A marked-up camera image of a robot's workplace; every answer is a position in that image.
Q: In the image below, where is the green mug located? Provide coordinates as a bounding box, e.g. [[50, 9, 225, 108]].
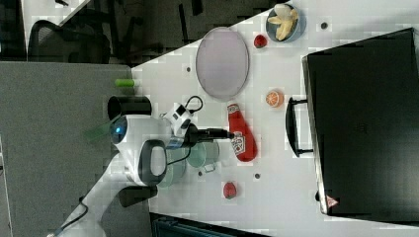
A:
[[187, 142, 219, 173]]

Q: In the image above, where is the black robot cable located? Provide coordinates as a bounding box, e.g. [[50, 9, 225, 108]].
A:
[[52, 95, 205, 237]]

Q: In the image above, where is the blue bowl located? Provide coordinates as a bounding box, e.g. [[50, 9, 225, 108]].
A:
[[265, 3, 306, 42]]

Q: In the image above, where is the small red strawberry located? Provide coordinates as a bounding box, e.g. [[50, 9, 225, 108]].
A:
[[254, 35, 268, 48]]

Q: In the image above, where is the black utensil holder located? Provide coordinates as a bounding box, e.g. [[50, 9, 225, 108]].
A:
[[107, 96, 152, 119]]

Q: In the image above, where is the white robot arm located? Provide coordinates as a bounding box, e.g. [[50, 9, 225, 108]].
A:
[[46, 115, 234, 237]]

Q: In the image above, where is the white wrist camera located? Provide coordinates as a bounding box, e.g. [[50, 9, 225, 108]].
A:
[[164, 103, 193, 137]]

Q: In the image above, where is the green spatula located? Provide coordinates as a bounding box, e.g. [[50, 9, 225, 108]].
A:
[[83, 121, 112, 141]]

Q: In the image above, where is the red ketchup bottle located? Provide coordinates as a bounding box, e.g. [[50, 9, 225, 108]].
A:
[[227, 104, 258, 162]]

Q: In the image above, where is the orange slice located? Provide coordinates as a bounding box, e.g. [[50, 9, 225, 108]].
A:
[[265, 90, 284, 108]]

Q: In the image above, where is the grey oval plate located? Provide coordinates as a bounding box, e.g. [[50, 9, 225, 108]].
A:
[[196, 27, 249, 101]]

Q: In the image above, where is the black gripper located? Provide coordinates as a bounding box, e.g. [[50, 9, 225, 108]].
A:
[[182, 123, 234, 147]]

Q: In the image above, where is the peeled banana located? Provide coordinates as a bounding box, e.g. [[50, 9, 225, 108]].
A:
[[268, 4, 298, 41]]

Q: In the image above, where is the green cylinder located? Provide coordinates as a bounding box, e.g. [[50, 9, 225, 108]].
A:
[[115, 79, 135, 87]]

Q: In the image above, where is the black office chair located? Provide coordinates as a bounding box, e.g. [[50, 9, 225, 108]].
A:
[[28, 20, 111, 64]]

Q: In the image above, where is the large red strawberry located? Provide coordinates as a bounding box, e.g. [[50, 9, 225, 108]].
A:
[[223, 182, 237, 199]]

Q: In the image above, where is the green strainer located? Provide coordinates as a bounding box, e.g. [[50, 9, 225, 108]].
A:
[[157, 148, 187, 189]]

